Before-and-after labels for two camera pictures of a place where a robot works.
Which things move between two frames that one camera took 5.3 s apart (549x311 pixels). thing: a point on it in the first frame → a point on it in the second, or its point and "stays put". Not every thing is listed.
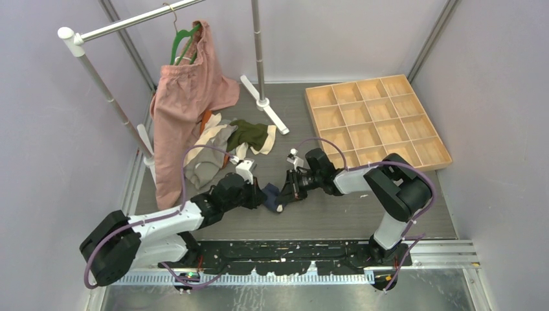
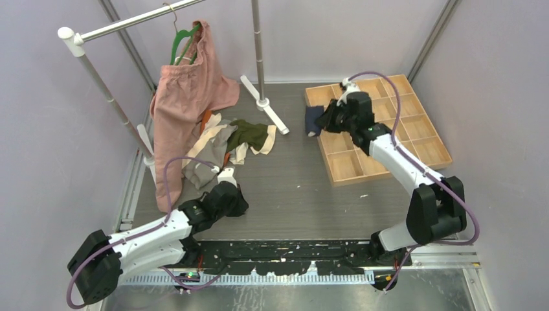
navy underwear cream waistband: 270,193 → 311,113
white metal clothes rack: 142,142 stays put
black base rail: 260,258 stays put
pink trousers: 184,94 stays put
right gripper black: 292,189 → 326,121
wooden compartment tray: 371,118 stays put
